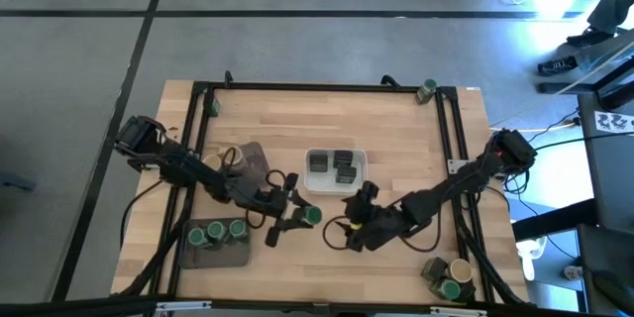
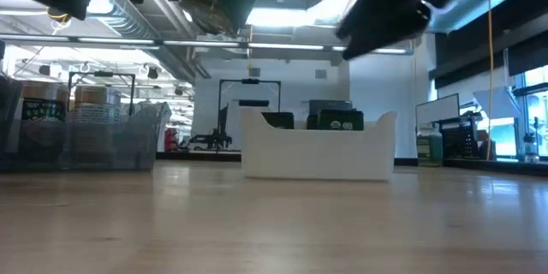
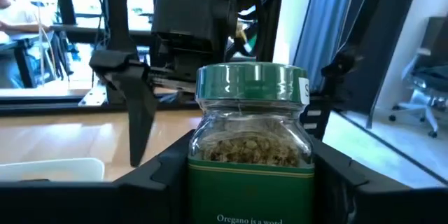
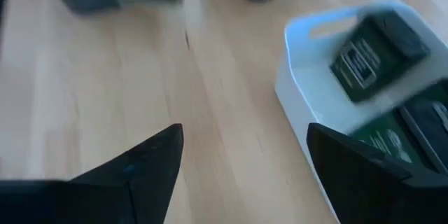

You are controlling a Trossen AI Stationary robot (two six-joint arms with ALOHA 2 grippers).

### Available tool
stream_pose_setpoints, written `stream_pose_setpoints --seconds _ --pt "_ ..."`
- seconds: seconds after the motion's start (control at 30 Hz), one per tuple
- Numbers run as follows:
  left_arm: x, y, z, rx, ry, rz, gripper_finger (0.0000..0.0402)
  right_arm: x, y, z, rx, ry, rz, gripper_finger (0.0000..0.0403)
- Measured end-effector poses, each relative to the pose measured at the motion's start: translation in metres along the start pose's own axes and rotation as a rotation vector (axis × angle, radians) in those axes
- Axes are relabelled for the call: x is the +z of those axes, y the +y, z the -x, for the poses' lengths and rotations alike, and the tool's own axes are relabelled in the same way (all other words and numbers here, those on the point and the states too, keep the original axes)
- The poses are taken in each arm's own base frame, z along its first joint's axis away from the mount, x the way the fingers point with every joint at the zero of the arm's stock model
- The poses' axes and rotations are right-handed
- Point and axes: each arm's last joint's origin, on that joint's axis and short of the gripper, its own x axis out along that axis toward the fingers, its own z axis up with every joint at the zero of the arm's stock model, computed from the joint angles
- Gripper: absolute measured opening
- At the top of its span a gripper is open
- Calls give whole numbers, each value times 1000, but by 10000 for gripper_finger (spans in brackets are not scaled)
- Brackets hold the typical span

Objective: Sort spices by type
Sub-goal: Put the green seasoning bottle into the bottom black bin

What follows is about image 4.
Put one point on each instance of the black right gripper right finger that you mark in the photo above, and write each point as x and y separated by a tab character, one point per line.
367	196

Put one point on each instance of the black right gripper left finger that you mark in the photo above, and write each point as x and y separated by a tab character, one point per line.
140	182

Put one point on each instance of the black spice tin green label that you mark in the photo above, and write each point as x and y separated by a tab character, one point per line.
385	140
371	63
427	136

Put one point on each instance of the white plastic bin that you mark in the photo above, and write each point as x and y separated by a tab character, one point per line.
315	87

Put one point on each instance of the black aluminium table frame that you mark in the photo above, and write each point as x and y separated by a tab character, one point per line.
2	0

